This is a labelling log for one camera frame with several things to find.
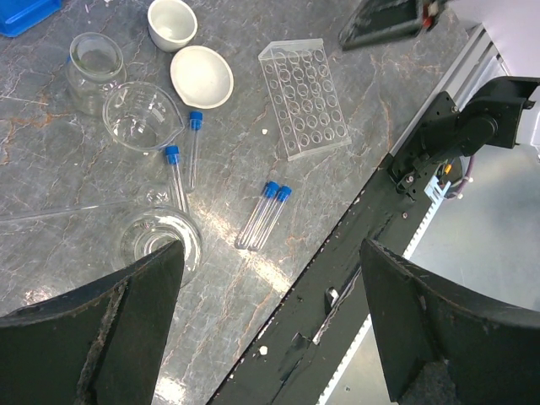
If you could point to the white ceramic crucible cup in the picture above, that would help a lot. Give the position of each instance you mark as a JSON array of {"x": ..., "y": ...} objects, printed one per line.
[{"x": 171, "y": 24}]

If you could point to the clear acrylic test tube rack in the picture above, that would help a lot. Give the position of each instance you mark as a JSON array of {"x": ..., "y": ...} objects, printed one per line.
[{"x": 304, "y": 98}]

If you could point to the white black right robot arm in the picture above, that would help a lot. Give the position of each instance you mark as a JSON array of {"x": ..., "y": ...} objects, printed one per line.
[{"x": 497, "y": 114}]

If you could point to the blue plastic compartment bin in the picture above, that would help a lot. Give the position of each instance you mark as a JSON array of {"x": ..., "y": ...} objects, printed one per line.
[{"x": 17, "y": 16}]

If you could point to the clear glass beaker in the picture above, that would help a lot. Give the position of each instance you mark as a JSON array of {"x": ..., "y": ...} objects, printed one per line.
[{"x": 141, "y": 116}]

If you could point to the white ceramic evaporating dish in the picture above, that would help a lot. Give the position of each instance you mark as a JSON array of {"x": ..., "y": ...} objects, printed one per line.
[{"x": 201, "y": 77}]

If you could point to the clear glass flask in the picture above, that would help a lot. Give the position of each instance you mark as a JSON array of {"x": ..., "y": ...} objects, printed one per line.
[{"x": 151, "y": 221}]

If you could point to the clear glass jar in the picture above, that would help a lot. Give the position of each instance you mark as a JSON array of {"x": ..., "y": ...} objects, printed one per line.
[{"x": 95, "y": 66}]

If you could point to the clear glass stirring rod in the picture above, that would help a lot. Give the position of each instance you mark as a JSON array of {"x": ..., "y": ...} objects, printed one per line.
[{"x": 51, "y": 212}]

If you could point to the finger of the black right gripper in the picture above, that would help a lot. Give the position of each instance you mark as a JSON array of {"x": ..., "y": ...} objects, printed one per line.
[{"x": 378, "y": 22}]

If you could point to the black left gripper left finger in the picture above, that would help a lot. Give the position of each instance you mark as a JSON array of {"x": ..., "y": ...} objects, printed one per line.
[{"x": 101, "y": 343}]

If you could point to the blue capped test tube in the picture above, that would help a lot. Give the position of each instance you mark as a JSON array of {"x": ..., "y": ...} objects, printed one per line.
[
  {"x": 268, "y": 194},
  {"x": 270, "y": 218},
  {"x": 178, "y": 195},
  {"x": 195, "y": 130}
]

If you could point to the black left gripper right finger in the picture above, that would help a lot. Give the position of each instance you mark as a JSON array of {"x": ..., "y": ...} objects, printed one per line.
[{"x": 485, "y": 351}]

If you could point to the light blue cable duct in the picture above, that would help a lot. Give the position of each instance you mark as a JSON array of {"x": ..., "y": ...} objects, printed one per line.
[{"x": 393, "y": 293}]

